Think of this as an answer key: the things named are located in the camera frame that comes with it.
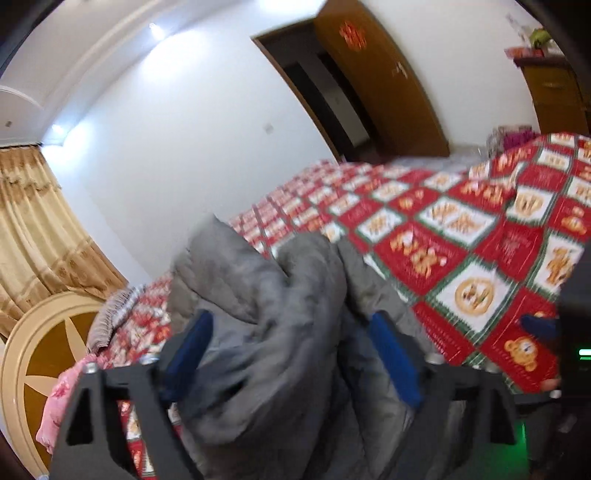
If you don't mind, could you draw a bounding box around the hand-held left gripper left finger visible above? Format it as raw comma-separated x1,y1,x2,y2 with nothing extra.
48,310,214,480

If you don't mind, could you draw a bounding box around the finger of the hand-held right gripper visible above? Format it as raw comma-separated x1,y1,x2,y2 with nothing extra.
521,313,560,342

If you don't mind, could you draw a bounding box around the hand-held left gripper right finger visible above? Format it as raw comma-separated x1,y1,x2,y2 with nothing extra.
369,311,518,480

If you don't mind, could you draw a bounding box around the grey padded jacket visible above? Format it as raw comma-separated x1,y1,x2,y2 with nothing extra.
166,213,462,480

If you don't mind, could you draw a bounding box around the grey pillow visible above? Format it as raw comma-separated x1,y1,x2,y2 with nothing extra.
88,284,148,352

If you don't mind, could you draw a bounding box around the red checked printed quilt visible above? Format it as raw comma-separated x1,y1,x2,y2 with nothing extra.
92,131,591,480

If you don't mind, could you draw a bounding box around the pink folded blanket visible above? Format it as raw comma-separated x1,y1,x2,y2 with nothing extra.
36,357,93,455

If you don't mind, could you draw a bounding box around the round beige wooden headboard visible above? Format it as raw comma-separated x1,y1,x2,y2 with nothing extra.
0,291,109,478

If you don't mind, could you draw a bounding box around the beige curtain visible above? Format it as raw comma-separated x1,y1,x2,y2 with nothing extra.
0,143,127,342

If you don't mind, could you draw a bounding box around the purple bag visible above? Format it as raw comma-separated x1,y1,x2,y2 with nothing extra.
489,124,541,152

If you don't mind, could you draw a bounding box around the brown wooden cabinet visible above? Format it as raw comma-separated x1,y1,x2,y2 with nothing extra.
513,55,591,137

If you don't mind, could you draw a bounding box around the brown wooden door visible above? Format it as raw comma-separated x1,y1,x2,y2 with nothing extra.
314,0,451,160

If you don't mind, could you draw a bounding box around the red door decoration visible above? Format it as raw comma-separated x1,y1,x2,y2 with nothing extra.
339,23,366,48

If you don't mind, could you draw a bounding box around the wooden door frame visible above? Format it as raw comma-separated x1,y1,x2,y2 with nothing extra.
252,33,384,163

